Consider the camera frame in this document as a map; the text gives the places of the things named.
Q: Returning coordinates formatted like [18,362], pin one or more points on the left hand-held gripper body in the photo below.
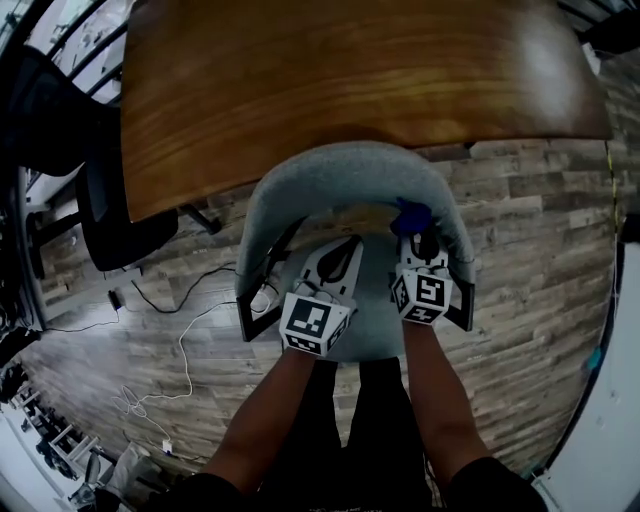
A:
[310,320]

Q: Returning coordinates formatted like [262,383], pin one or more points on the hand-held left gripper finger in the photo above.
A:
[309,267]
[350,285]

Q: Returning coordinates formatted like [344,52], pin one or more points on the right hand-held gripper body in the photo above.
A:
[425,295]

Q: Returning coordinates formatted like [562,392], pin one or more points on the blue wiping cloth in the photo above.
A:
[414,217]

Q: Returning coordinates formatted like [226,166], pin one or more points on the grey shell chair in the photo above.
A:
[340,175]

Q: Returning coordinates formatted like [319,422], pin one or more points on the person's left forearm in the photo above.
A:
[265,425]

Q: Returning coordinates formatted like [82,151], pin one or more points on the person's right forearm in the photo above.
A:
[440,400]

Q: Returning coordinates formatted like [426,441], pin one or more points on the black mesh office chair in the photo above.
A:
[125,240]

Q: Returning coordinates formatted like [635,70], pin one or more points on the white power strip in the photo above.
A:
[262,300]

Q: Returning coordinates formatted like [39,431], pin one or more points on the person's black trousers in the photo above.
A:
[380,425]

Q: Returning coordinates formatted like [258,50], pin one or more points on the small teal object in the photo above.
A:
[594,359]

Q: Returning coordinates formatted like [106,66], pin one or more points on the yellow black striped floor tape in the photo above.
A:
[614,195]

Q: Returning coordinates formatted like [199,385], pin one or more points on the wooden table with black legs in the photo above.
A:
[350,75]

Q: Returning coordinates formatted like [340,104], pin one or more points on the black waste bin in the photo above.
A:
[631,228]

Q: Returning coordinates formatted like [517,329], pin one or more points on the person's black shirt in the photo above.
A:
[210,495]

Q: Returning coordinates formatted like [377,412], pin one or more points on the white metal rack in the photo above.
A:
[75,444]

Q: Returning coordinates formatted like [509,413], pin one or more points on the dark wooden metal railing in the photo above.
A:
[620,35]

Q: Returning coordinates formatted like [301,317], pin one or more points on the white wall plug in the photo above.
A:
[166,446]

